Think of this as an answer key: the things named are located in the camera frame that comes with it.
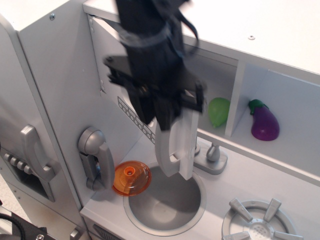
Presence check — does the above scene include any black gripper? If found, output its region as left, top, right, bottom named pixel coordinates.
left=103, top=27, right=206, bottom=131

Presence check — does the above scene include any grey toy faucet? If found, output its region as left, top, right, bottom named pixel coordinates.
left=193, top=137, right=228, bottom=175

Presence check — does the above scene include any white microwave door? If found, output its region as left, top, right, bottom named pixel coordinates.
left=88, top=14, right=201, bottom=181

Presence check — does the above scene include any grey toy telephone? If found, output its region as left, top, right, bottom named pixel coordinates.
left=78, top=127, right=115, bottom=192

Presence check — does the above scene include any grey ice dispenser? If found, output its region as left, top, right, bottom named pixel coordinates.
left=0, top=147, right=55, bottom=202

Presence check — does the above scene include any black cable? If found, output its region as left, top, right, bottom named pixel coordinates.
left=174, top=7, right=201, bottom=58

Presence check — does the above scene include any green toy pear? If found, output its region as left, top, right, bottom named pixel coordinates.
left=208, top=97, right=231, bottom=128

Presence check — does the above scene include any purple toy eggplant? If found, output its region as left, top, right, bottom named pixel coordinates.
left=248, top=99, right=280, bottom=141

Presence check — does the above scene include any grey fridge door handle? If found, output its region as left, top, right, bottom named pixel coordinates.
left=20, top=124, right=55, bottom=182

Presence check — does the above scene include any grey microwave door handle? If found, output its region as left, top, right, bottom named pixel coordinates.
left=155, top=109, right=198, bottom=180

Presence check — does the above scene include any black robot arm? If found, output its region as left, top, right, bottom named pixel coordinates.
left=103, top=0, right=206, bottom=131

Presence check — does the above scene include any grey oven handle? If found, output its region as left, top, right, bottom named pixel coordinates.
left=69, top=228, right=82, bottom=240

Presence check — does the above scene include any black bracket with screw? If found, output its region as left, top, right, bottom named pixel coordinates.
left=0, top=201, right=51, bottom=240

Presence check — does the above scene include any grey stove burner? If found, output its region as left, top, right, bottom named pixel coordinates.
left=221, top=198, right=304, bottom=240

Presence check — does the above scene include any orange transparent lid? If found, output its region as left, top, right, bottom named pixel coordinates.
left=112, top=160, right=152, bottom=197

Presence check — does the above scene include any grey round sink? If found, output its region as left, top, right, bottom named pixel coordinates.
left=123, top=163, right=207, bottom=237

